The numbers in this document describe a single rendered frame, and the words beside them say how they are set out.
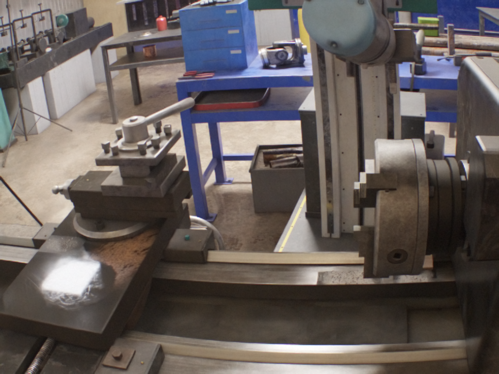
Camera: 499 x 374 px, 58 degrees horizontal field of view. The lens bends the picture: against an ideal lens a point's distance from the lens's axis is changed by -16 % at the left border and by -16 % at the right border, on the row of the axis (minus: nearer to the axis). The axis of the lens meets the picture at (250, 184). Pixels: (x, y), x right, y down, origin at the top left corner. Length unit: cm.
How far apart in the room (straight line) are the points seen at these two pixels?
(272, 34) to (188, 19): 482
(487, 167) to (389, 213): 22
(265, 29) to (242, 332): 668
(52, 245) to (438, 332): 99
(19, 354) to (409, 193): 84
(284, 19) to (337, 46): 700
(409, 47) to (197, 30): 221
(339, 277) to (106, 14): 791
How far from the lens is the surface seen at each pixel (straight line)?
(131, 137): 121
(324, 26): 61
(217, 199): 334
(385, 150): 88
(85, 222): 135
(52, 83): 583
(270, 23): 765
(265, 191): 307
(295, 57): 287
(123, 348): 103
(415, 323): 125
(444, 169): 91
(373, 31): 61
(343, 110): 206
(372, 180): 83
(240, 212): 317
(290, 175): 301
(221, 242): 160
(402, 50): 79
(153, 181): 114
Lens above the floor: 157
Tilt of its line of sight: 27 degrees down
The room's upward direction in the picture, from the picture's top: 7 degrees counter-clockwise
